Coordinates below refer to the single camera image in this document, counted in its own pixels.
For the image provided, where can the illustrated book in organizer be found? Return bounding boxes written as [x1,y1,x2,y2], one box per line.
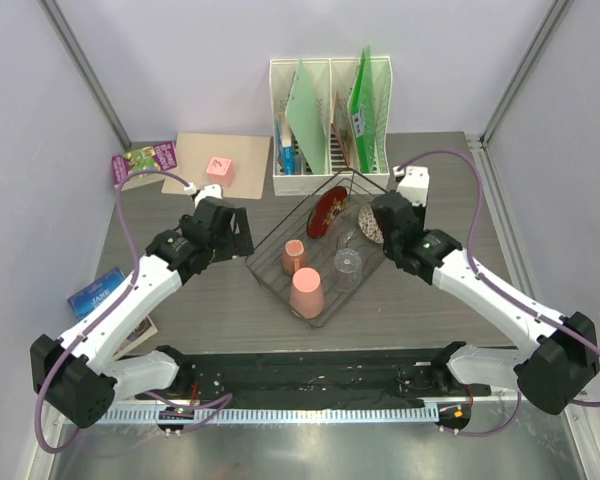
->
[332,92,354,167]

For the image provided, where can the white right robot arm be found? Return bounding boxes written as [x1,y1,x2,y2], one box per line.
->
[371,191,600,415]

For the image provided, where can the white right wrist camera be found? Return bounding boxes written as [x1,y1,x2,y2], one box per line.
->
[393,166,430,207]

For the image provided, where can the black wire dish rack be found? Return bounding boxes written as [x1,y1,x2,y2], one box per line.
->
[246,169,386,329]

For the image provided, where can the red floral lacquer plate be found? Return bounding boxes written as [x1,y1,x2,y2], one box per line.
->
[306,186,349,239]

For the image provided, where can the light green folder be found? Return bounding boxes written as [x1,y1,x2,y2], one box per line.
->
[285,59,330,175]

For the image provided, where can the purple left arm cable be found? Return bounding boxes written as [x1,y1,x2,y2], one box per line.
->
[34,168,236,454]

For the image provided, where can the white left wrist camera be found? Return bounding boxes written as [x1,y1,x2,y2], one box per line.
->
[184,183,223,208]

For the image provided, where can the blue booklet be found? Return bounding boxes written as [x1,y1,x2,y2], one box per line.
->
[275,113,301,175]

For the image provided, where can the pink plastic tumbler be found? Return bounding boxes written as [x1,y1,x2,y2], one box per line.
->
[289,267,325,320]

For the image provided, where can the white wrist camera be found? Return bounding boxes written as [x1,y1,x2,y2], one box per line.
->
[393,166,430,207]
[184,183,223,208]

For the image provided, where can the blue Jane Eyre book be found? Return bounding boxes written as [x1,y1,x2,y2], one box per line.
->
[67,267,159,359]

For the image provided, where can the brown patterned ceramic bowl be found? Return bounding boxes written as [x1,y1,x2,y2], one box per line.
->
[357,203,384,245]

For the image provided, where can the white slotted cable duct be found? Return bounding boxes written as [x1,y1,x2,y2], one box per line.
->
[98,403,439,425]

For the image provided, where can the white file organizer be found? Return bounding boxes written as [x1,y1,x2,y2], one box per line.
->
[269,55,392,196]

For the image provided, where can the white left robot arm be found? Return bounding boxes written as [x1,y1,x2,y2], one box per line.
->
[30,197,254,429]

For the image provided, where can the pink cube block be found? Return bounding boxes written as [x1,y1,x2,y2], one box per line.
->
[206,157,235,188]

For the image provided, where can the brown cardboard sheet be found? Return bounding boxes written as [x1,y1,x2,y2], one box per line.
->
[174,133,271,200]

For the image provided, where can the purple paperback book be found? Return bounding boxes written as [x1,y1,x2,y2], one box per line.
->
[111,141,178,189]

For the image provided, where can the pink ceramic mug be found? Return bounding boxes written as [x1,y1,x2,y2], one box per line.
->
[281,239,308,276]

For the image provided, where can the bright green mesh folder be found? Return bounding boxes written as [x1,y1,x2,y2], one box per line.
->
[349,45,376,173]

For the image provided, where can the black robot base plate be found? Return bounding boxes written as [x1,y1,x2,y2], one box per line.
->
[156,348,492,410]

